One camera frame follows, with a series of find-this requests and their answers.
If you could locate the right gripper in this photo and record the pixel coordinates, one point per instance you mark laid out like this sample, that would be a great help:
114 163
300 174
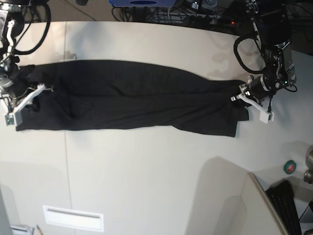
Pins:
15 88

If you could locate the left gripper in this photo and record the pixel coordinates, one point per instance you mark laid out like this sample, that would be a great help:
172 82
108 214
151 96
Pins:
256 89

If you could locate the black t-shirt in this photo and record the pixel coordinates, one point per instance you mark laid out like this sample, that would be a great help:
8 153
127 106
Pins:
109 94

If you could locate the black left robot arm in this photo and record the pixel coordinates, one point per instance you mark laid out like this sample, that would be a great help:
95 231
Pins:
272 35

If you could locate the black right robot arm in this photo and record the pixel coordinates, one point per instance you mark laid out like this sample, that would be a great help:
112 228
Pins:
16 17

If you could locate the green tape roll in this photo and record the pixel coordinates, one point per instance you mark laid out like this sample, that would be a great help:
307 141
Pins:
290 167

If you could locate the silver metal cylinder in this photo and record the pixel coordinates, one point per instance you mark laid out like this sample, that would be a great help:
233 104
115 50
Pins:
308 174

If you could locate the black keyboard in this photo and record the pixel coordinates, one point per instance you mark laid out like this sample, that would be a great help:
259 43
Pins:
282 198

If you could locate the beige partition panel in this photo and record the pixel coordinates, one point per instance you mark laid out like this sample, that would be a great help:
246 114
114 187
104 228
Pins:
260 215

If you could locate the blue box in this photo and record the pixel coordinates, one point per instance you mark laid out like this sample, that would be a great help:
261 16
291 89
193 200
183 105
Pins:
139 3

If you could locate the pencil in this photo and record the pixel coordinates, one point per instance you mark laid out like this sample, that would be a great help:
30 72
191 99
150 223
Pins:
39 230

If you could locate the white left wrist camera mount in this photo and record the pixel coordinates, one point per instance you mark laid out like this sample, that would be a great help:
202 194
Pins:
266 114

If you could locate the white cable grommet plate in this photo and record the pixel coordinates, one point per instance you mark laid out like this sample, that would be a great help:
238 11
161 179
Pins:
74 219

